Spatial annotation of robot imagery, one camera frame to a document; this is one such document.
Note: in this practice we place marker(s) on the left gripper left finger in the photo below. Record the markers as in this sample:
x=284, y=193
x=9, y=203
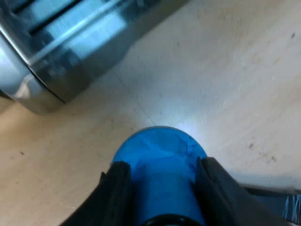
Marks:
x=108, y=197

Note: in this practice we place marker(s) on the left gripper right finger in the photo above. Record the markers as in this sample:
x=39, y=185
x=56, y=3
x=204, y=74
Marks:
x=225, y=200

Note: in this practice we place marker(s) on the bright blue tamper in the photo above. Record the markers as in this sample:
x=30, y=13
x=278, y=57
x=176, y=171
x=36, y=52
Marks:
x=162, y=169

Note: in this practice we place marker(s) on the steel espresso machine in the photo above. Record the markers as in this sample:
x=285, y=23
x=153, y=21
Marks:
x=70, y=44

